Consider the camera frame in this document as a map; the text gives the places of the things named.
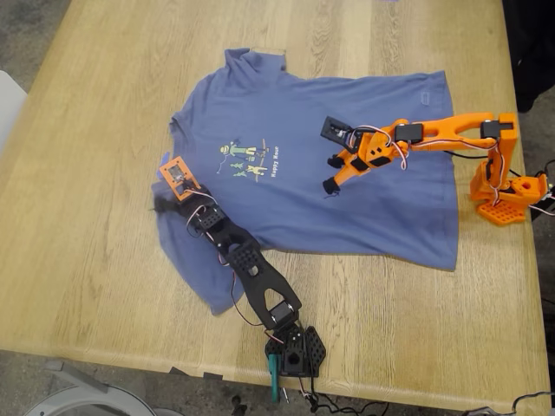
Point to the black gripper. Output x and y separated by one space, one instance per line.
170 205

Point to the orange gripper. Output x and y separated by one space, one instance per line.
347 166

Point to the blue printed T-shirt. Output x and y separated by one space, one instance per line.
303 208

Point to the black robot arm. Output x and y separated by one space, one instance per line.
260 277

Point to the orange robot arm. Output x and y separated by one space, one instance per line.
451 125

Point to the short blue tape piece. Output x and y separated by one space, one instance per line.
166 156

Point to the green clamp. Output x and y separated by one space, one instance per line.
274 381

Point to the grey metal chair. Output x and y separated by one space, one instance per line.
86 396

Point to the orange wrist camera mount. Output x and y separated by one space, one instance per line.
175 173

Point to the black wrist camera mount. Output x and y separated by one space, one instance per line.
334 130

